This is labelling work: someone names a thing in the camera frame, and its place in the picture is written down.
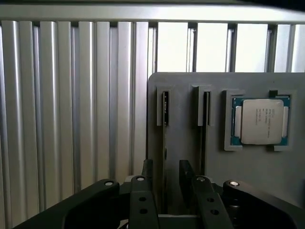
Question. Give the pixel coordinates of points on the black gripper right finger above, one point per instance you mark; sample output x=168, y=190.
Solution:
x=209, y=202

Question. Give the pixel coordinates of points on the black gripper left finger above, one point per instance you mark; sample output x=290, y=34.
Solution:
x=140, y=200

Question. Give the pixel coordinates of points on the grey parts rack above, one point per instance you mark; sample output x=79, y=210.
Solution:
x=238, y=167

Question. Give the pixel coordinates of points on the silver CPU with green board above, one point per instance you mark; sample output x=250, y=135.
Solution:
x=262, y=120

